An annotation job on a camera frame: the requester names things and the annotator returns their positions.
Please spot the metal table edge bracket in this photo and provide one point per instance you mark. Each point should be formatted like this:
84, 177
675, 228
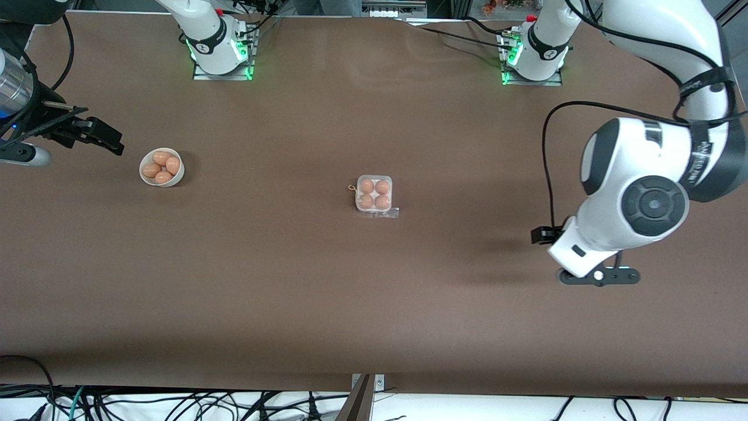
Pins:
378, 383

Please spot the grey power strip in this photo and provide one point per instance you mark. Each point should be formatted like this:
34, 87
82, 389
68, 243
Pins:
385, 9

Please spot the brown egg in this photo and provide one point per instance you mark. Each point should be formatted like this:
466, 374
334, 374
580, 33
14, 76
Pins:
173, 164
160, 157
163, 177
382, 202
366, 186
382, 186
366, 200
151, 170

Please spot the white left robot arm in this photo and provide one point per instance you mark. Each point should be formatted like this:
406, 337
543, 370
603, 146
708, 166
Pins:
608, 234

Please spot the clear plastic egg box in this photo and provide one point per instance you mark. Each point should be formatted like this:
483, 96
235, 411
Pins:
374, 194

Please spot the white round bowl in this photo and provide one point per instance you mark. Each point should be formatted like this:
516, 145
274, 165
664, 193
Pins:
177, 177

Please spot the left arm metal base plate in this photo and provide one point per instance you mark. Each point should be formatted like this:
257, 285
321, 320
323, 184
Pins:
555, 82

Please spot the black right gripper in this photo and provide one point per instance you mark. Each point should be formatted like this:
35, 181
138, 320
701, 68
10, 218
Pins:
48, 121

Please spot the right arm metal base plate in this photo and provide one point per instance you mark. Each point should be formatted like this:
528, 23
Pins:
248, 69

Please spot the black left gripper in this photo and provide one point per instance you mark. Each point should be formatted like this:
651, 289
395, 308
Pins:
544, 235

